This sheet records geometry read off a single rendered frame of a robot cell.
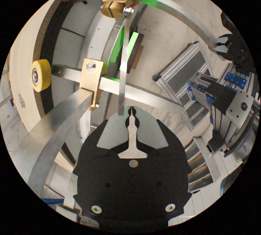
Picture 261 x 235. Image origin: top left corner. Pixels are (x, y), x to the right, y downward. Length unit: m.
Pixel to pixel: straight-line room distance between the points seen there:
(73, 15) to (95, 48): 0.21
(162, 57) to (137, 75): 0.40
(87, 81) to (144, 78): 0.89
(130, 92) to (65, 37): 0.33
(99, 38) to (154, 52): 0.76
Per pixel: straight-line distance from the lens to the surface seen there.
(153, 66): 1.05
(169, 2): 0.24
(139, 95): 0.19
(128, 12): 0.18
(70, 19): 0.39
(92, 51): 0.44
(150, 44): 1.07
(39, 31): 0.29
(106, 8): 0.19
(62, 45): 0.37
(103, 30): 0.45
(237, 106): 0.37
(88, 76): 0.19
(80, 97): 0.17
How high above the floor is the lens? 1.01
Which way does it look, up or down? 63 degrees down
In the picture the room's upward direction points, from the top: 179 degrees counter-clockwise
